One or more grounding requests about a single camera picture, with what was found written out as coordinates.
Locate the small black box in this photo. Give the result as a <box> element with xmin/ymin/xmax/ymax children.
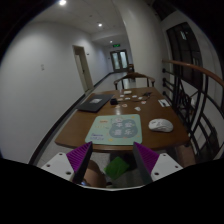
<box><xmin>110</xmin><ymin>99</ymin><xmax>118</xmax><ymax>105</ymax></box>

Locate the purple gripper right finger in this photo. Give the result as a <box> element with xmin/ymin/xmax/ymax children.
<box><xmin>133</xmin><ymin>142</ymin><xmax>159</xmax><ymax>185</ymax></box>

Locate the brown round stool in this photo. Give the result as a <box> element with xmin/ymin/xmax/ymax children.
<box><xmin>84</xmin><ymin>160</ymin><xmax>106</xmax><ymax>188</ymax></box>

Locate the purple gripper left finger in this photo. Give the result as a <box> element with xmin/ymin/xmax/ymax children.
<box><xmin>66</xmin><ymin>142</ymin><xmax>93</xmax><ymax>184</ymax></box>

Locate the wooden handrail with metal railing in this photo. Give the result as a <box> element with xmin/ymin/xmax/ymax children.
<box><xmin>162</xmin><ymin>59</ymin><xmax>224</xmax><ymax>162</ymax></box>

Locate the white side door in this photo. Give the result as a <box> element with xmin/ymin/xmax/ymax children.
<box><xmin>73</xmin><ymin>45</ymin><xmax>93</xmax><ymax>92</ymax></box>

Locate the wooden armchair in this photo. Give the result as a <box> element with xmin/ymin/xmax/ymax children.
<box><xmin>113</xmin><ymin>72</ymin><xmax>155</xmax><ymax>90</ymax></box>

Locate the double glass exit door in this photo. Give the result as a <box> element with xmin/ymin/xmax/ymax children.
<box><xmin>110</xmin><ymin>50</ymin><xmax>128</xmax><ymax>72</ymax></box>

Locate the white computer mouse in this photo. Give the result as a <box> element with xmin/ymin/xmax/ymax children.
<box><xmin>148</xmin><ymin>119</ymin><xmax>174</xmax><ymax>133</ymax></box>

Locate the light green mouse pad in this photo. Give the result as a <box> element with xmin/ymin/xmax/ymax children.
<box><xmin>85</xmin><ymin>114</ymin><xmax>142</xmax><ymax>146</ymax></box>

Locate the black closed laptop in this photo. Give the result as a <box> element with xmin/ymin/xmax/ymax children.
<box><xmin>78</xmin><ymin>94</ymin><xmax>113</xmax><ymax>112</ymax></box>

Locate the green object under table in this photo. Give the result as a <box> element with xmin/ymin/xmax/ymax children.
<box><xmin>104</xmin><ymin>157</ymin><xmax>129</xmax><ymax>180</ymax></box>

